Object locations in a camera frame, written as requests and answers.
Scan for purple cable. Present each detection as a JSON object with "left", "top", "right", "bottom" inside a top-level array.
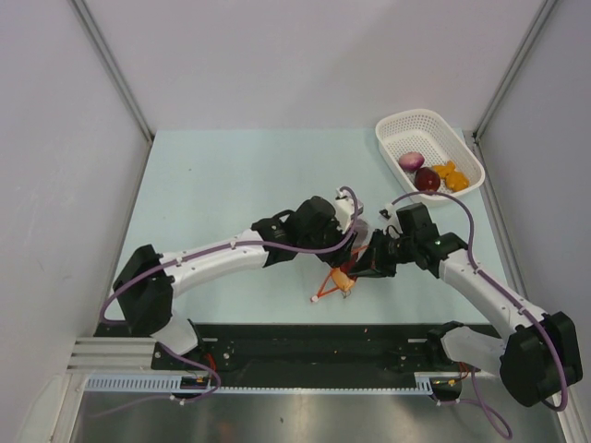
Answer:
[
  {"left": 390, "top": 191, "right": 570, "bottom": 439},
  {"left": 99, "top": 186, "right": 360, "bottom": 398}
]

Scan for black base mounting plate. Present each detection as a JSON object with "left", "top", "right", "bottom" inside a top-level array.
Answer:
[{"left": 94, "top": 322, "right": 504, "bottom": 389}]

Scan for right aluminium frame post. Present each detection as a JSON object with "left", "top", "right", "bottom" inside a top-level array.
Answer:
[{"left": 472, "top": 0, "right": 561, "bottom": 142}]

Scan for fake purple onion half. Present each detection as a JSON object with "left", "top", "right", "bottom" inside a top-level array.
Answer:
[{"left": 398, "top": 151, "right": 425, "bottom": 173}]

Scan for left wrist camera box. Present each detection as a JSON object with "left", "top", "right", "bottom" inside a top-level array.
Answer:
[{"left": 332, "top": 189, "right": 364, "bottom": 233}]

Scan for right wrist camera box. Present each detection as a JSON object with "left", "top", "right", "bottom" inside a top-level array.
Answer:
[{"left": 379, "top": 203, "right": 396, "bottom": 221}]

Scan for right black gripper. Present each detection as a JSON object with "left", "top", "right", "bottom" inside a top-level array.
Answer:
[{"left": 350, "top": 228, "right": 416, "bottom": 278}]

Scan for left aluminium frame post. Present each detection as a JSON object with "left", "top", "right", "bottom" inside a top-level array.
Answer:
[{"left": 67, "top": 0, "right": 155, "bottom": 145}]

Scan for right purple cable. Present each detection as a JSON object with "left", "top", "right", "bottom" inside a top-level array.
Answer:
[{"left": 390, "top": 191, "right": 570, "bottom": 439}]

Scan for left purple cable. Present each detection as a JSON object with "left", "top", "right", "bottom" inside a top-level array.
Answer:
[{"left": 99, "top": 186, "right": 360, "bottom": 398}]

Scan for clear orange zip bag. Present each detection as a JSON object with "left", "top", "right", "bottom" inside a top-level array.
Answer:
[{"left": 310, "top": 218, "right": 369, "bottom": 303}]

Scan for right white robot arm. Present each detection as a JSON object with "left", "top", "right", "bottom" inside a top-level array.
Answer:
[{"left": 347, "top": 203, "right": 583, "bottom": 407}]

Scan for white perforated plastic basket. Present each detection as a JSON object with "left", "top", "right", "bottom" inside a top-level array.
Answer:
[{"left": 375, "top": 109, "right": 486, "bottom": 198}]

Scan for fake dark red fig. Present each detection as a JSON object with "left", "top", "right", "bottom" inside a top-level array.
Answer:
[{"left": 414, "top": 167, "right": 440, "bottom": 191}]

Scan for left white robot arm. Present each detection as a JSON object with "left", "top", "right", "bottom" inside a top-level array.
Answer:
[{"left": 113, "top": 191, "right": 363, "bottom": 369}]

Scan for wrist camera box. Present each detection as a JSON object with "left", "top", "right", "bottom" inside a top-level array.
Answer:
[
  {"left": 332, "top": 189, "right": 364, "bottom": 233},
  {"left": 379, "top": 203, "right": 396, "bottom": 221}
]

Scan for aluminium frame post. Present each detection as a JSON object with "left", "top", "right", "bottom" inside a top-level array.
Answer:
[
  {"left": 472, "top": 0, "right": 561, "bottom": 142},
  {"left": 67, "top": 0, "right": 155, "bottom": 145}
]

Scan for fake orange chicken nuggets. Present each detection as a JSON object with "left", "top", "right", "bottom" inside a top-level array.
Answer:
[{"left": 432, "top": 161, "right": 470, "bottom": 192}]

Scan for white slotted cable duct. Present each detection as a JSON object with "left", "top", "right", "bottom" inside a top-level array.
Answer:
[{"left": 85, "top": 374, "right": 461, "bottom": 396}]

